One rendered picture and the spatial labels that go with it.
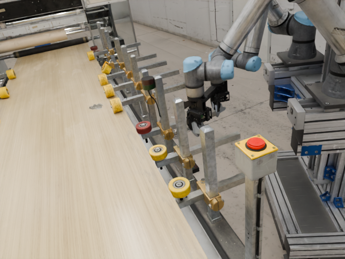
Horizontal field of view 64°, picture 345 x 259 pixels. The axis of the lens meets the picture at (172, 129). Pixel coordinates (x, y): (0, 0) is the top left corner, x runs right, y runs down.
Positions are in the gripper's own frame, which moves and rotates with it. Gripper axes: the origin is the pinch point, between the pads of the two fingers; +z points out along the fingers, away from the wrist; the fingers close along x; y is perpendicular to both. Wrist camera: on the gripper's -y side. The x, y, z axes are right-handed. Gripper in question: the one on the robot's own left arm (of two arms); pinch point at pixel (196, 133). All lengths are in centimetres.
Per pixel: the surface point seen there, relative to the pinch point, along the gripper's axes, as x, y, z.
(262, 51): 310, -169, 74
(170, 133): -1.6, -18.1, 6.4
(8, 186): -74, -37, 2
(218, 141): 9.3, 4.9, 7.2
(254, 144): -27, 49, -31
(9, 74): -34, -194, -3
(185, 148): -9.9, 2.6, 1.7
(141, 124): -9.3, -31.3, 1.8
